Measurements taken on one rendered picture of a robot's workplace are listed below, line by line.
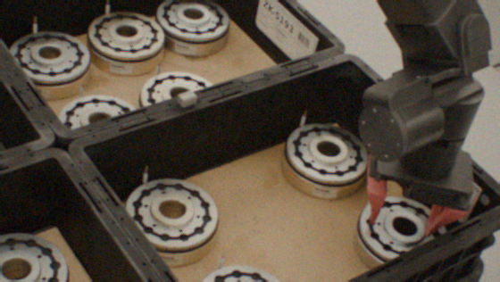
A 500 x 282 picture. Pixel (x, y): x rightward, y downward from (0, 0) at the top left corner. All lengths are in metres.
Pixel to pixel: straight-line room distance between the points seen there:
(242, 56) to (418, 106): 0.46
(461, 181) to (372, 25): 0.71
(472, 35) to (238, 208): 0.35
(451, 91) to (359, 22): 0.76
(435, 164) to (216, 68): 0.42
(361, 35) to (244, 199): 0.61
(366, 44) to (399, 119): 0.76
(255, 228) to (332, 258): 0.09
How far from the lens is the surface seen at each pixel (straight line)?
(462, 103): 0.87
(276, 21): 1.23
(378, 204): 0.96
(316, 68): 1.10
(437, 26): 0.83
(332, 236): 1.03
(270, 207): 1.05
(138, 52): 1.18
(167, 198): 0.98
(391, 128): 0.82
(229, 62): 1.24
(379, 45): 1.57
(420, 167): 0.92
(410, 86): 0.83
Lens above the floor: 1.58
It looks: 42 degrees down
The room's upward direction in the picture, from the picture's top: 12 degrees clockwise
